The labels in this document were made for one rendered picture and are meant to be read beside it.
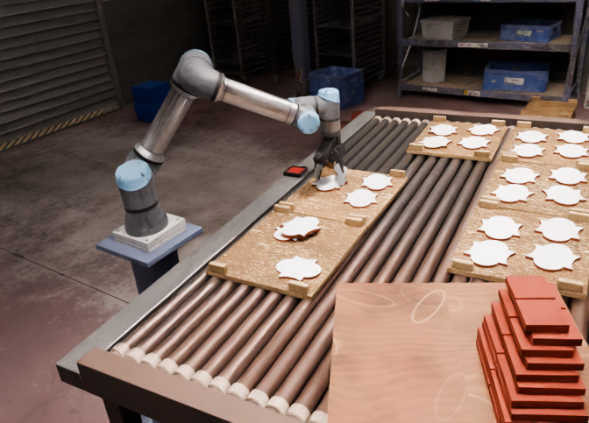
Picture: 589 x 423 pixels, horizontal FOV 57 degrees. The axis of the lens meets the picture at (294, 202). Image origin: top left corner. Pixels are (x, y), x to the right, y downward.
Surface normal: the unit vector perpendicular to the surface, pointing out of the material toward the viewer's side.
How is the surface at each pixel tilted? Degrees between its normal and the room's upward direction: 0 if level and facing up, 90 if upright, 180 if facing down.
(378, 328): 0
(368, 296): 0
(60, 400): 0
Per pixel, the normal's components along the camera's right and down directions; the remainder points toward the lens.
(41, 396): -0.07, -0.89
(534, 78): -0.44, 0.43
